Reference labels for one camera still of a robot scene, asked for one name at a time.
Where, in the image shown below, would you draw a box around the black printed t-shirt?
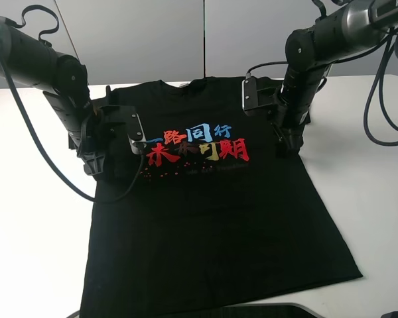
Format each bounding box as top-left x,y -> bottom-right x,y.
80,78 -> 362,317

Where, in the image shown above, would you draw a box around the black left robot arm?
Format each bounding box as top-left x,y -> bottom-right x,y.
0,17 -> 144,182

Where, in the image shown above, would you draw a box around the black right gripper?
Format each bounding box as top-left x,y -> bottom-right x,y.
269,89 -> 310,158

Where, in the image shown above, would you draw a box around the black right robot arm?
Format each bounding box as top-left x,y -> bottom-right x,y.
272,1 -> 398,156

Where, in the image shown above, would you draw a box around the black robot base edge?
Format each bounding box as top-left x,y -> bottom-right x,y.
70,294 -> 318,317

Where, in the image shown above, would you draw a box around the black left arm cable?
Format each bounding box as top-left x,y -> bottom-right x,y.
0,56 -> 146,203

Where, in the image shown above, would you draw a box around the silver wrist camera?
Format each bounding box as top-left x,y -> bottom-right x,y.
241,76 -> 281,117
126,112 -> 147,156

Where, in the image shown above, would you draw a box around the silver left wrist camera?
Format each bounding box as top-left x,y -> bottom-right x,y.
126,112 -> 147,156

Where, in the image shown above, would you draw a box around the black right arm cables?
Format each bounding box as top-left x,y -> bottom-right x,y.
364,19 -> 398,186

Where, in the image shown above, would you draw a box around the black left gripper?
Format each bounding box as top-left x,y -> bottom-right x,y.
69,105 -> 136,181

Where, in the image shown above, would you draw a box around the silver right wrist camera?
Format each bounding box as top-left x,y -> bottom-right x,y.
241,76 -> 281,117

